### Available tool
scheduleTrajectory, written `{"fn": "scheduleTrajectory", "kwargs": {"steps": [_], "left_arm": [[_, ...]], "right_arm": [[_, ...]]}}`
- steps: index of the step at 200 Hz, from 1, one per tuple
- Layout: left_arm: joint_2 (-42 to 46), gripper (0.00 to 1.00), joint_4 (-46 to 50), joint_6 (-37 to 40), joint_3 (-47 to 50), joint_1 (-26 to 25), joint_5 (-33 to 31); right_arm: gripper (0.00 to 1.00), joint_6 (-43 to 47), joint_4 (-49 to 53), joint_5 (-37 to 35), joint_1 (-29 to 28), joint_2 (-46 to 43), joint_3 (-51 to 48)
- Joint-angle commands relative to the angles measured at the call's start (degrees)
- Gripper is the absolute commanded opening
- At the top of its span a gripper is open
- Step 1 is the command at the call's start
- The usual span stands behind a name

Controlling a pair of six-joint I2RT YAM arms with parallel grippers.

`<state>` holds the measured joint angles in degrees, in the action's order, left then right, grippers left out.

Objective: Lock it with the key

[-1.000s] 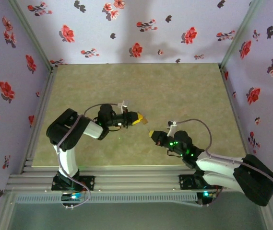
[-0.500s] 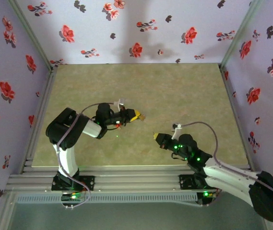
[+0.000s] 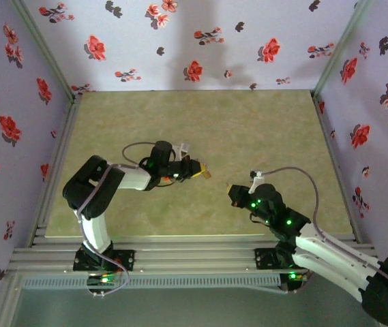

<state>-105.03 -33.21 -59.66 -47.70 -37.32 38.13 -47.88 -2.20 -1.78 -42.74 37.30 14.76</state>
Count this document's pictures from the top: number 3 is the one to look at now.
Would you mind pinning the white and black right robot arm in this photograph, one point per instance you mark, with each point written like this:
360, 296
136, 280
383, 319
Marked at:
337, 262

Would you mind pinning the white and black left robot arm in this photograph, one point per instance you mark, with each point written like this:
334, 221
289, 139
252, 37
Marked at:
91, 187

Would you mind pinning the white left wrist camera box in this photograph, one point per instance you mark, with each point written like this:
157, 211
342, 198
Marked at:
181, 150

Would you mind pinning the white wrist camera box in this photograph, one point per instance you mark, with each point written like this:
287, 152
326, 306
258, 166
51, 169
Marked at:
181, 150
256, 180

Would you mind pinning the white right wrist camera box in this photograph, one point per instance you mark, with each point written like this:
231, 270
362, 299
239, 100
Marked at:
256, 180

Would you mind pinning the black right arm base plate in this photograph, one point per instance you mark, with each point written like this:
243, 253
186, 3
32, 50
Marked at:
263, 259

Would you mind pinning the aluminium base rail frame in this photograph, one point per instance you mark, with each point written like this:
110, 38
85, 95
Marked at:
193, 255

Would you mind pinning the aluminium side rail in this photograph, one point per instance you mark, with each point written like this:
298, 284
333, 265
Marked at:
60, 146
332, 153

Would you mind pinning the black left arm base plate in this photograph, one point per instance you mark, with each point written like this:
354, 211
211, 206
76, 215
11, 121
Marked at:
127, 260

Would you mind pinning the aluminium corner post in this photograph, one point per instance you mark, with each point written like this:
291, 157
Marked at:
338, 47
44, 47

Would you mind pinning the aluminium lower frame post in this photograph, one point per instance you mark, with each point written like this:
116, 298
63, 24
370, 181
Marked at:
4, 303

